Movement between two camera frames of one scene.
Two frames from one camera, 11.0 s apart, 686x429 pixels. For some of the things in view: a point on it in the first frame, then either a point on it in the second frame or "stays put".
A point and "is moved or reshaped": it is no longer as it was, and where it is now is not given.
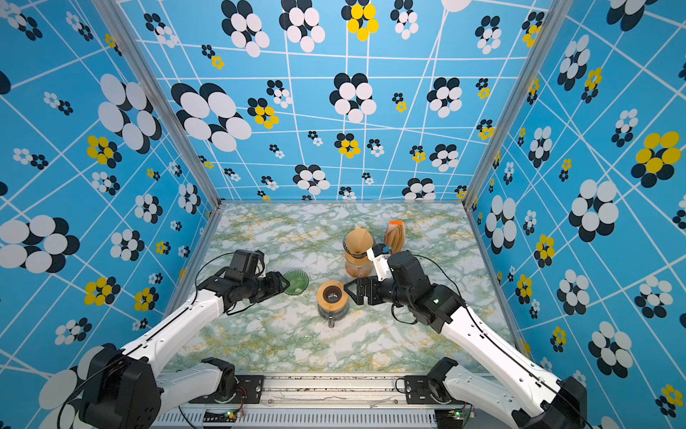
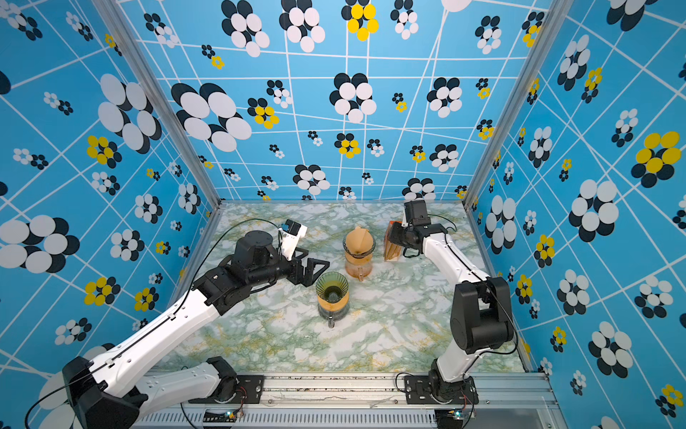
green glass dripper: [298, 281] is moved or reshaped
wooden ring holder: [331, 296] stays put
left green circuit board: [225, 416] stays put
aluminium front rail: [333, 401] stays put
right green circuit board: [448, 417] stays put
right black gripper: [363, 283] to [395, 234]
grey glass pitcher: [334, 315] stays put
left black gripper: [275, 283] to [309, 277]
